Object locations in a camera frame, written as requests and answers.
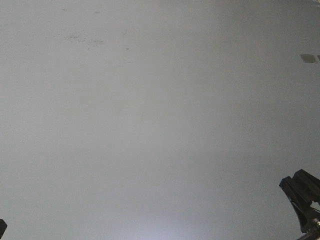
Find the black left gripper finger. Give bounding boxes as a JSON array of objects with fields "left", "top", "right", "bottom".
[{"left": 0, "top": 219, "right": 7, "bottom": 238}]

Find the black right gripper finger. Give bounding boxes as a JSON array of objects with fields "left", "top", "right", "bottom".
[{"left": 279, "top": 169, "right": 320, "bottom": 233}]

